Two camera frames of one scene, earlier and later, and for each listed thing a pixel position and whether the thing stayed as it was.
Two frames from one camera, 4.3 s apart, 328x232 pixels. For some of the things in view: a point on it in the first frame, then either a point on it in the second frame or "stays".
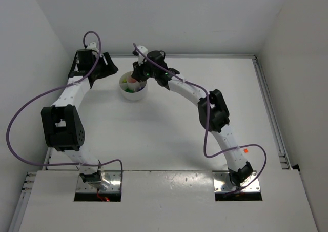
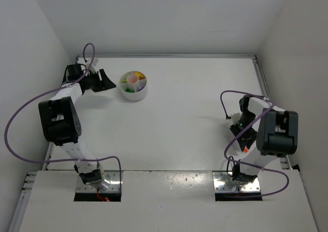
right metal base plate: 223,183 stays
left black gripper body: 103,69 -> 100,80
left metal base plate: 114,177 stays
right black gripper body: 138,74 -> 242,132
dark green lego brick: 129,90 stays
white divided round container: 131,89 stays
